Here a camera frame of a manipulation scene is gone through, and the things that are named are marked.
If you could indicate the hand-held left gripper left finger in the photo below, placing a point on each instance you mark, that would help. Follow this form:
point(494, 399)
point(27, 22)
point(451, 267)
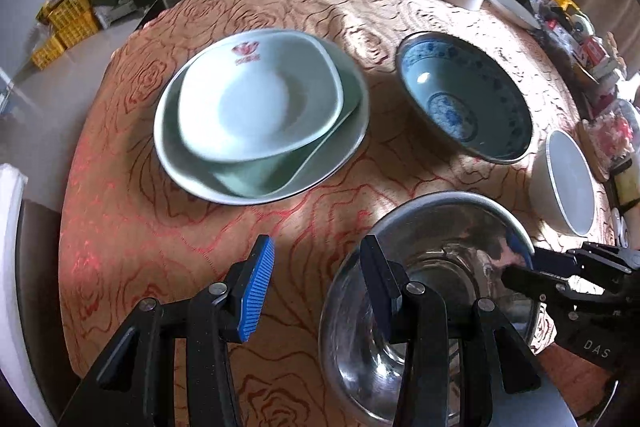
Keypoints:
point(257, 287)

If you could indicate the white square dish red emblem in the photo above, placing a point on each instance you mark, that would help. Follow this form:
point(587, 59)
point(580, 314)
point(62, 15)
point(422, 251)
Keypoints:
point(255, 107)

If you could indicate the blue patterned ceramic bowl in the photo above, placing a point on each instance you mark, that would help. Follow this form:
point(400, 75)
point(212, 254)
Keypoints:
point(450, 107)

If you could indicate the glass dome with pink flowers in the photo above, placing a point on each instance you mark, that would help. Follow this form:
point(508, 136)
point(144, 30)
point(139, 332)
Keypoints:
point(617, 132)

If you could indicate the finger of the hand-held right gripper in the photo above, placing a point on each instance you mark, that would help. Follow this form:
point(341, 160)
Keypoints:
point(525, 279)
point(550, 259)

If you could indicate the black basket of clutter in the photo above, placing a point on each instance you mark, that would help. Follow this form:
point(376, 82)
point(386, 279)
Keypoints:
point(575, 37)

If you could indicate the rose pattern tablecloth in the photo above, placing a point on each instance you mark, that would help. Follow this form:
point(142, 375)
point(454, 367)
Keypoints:
point(125, 207)

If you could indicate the white floral bowl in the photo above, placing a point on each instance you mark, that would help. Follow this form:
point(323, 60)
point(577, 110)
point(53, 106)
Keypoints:
point(572, 182)

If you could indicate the stainless steel bowl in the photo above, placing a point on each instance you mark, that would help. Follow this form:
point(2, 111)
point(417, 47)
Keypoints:
point(440, 219)

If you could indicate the white oval plate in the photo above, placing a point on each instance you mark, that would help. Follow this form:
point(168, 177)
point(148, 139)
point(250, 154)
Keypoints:
point(510, 4)

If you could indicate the white round deep plate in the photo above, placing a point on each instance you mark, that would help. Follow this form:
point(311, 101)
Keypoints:
point(330, 159)

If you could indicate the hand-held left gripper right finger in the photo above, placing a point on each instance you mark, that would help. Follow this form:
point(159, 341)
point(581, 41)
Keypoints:
point(377, 287)

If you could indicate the yellow plastic crate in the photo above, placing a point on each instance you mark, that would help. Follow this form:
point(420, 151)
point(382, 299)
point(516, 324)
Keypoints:
point(77, 32)
point(67, 7)
point(47, 52)

